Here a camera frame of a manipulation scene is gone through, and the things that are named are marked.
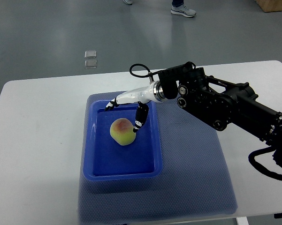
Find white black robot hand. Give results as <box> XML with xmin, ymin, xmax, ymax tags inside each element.
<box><xmin>105</xmin><ymin>81</ymin><xmax>166</xmax><ymax>133</ymax></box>

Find green red peach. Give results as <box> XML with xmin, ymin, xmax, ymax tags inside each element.
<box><xmin>110</xmin><ymin>118</ymin><xmax>136</xmax><ymax>146</ymax></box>

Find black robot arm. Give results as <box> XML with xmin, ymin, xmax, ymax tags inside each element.
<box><xmin>139</xmin><ymin>61</ymin><xmax>282</xmax><ymax>181</ymax></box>

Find lower metal floor plate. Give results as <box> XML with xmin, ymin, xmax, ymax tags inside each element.
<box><xmin>84</xmin><ymin>59</ymin><xmax>97</xmax><ymax>68</ymax></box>

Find metal floor plate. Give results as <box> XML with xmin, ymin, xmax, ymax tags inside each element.
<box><xmin>84</xmin><ymin>59</ymin><xmax>97</xmax><ymax>68</ymax></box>
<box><xmin>84</xmin><ymin>50</ymin><xmax>97</xmax><ymax>59</ymax></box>

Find upper metal floor plate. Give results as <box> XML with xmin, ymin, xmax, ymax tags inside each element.
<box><xmin>84</xmin><ymin>50</ymin><xmax>97</xmax><ymax>59</ymax></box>

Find white grey sneaker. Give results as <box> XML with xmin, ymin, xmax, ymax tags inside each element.
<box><xmin>170</xmin><ymin>4</ymin><xmax>197</xmax><ymax>18</ymax></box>

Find blue-grey textured mat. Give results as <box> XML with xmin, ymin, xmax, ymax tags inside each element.
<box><xmin>78</xmin><ymin>92</ymin><xmax>237</xmax><ymax>225</ymax></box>

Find wooden box corner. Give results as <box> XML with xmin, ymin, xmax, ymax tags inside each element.
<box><xmin>255</xmin><ymin>0</ymin><xmax>282</xmax><ymax>13</ymax></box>

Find white table leg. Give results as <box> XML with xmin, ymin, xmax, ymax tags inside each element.
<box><xmin>236</xmin><ymin>217</ymin><xmax>249</xmax><ymax>225</ymax></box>

